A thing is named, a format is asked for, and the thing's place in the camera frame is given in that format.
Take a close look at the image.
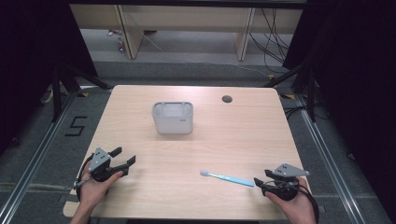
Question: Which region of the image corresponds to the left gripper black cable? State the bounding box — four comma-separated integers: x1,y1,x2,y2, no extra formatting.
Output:
73,153,95,203

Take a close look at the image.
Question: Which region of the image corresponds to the person's left hand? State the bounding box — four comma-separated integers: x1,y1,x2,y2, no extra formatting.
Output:
78,161,124,213

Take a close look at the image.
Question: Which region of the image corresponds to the black floor cable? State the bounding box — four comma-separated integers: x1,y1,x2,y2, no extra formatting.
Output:
282,105,332,121

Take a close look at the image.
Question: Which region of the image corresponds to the person's right hand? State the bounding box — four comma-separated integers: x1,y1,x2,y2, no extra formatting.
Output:
264,175,318,224

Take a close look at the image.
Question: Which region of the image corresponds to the black curtain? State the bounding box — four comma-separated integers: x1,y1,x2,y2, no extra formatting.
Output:
0,0,98,157
282,0,396,217

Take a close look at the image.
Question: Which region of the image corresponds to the light blue toothbrush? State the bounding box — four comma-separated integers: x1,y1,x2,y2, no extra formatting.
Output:
199,169,256,189

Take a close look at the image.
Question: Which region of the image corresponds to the small colourful floor clutter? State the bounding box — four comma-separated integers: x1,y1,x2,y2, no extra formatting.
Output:
106,28,126,53

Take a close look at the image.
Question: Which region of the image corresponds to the light wooden desk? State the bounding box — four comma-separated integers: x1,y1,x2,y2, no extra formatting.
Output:
68,3,304,62

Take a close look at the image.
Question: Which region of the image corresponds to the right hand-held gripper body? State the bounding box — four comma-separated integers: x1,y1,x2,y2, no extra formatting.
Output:
263,162,311,203

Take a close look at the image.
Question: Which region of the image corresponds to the black metal stand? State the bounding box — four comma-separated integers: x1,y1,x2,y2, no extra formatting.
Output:
262,60,318,123
50,61,114,123

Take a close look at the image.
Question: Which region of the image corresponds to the aluminium floor rail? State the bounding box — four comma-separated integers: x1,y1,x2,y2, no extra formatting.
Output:
293,92,368,224
0,91,78,224

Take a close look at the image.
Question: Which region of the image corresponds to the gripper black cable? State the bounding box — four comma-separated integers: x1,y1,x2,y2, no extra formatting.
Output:
73,153,95,203
297,182,320,224

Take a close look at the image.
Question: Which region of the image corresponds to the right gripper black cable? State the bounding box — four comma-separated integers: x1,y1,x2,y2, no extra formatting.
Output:
297,182,320,224

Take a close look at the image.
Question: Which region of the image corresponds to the white plastic container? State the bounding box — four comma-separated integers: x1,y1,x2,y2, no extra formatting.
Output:
151,101,194,135

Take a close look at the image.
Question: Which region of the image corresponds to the bundle of black cables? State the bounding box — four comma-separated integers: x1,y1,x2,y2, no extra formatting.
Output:
248,8,294,75

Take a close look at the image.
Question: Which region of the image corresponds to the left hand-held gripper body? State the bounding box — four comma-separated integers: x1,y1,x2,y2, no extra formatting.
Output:
88,147,130,183

